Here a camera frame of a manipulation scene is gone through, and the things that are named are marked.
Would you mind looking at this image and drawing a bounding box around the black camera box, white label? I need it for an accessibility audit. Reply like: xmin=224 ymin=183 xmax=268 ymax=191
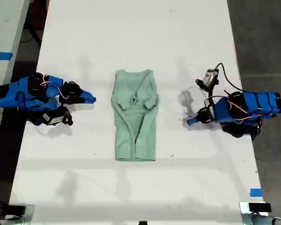
xmin=42 ymin=112 xmax=63 ymax=125

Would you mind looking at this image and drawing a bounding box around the black camera box, clear front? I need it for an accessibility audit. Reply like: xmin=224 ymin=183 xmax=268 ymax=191
xmin=202 ymin=68 xmax=220 ymax=89

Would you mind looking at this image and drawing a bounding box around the black camera stalk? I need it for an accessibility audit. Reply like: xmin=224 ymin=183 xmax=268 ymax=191
xmin=195 ymin=79 xmax=214 ymax=111
xmin=60 ymin=106 xmax=74 ymax=126

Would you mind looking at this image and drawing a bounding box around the pale green T-shirt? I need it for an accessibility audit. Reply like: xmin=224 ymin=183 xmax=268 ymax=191
xmin=111 ymin=68 xmax=160 ymax=162

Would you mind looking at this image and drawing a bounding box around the white side table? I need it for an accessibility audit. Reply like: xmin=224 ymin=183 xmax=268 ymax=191
xmin=0 ymin=0 xmax=31 ymax=153

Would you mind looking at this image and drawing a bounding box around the black camera cable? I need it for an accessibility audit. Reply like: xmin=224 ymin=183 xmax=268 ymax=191
xmin=214 ymin=62 xmax=244 ymax=94

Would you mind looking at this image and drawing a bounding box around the black floor cable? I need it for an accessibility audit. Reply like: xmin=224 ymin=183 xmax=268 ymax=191
xmin=20 ymin=22 xmax=42 ymax=47

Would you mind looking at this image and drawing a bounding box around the metal table clamp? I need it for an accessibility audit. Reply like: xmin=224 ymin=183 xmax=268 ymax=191
xmin=238 ymin=201 xmax=281 ymax=225
xmin=0 ymin=203 xmax=36 ymax=225

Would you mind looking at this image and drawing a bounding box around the short blue tape strip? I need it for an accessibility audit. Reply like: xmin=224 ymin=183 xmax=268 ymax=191
xmin=250 ymin=188 xmax=264 ymax=198

